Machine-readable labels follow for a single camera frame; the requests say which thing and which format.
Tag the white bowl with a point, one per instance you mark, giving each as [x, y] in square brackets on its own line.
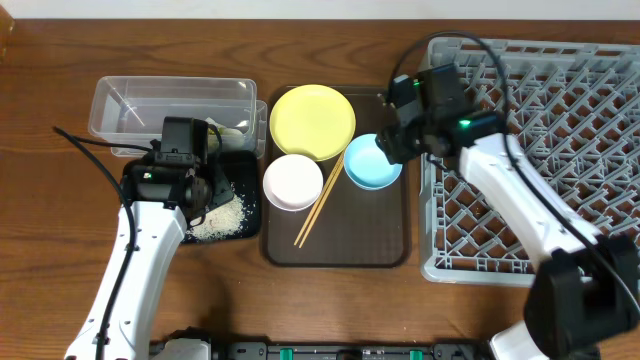
[293, 182]

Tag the light blue bowl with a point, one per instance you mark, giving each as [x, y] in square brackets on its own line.
[367, 166]

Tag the wooden chopstick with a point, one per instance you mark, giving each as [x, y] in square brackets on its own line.
[322, 202]
[317, 202]

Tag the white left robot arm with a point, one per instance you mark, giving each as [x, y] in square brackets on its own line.
[119, 324]

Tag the clear plastic waste bin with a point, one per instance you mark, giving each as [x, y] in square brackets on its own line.
[132, 109]

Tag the black waste tray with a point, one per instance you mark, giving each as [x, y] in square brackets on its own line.
[241, 169]

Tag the grey dishwasher rack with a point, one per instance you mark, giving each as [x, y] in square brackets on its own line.
[575, 110]

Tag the pile of rice grains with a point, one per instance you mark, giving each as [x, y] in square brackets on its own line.
[222, 222]

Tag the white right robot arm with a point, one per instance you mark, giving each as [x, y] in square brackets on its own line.
[585, 288]

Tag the yellow plate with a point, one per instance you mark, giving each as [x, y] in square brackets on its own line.
[313, 120]

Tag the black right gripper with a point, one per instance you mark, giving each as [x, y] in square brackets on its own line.
[393, 146]

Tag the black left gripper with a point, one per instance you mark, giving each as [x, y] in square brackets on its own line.
[220, 182]

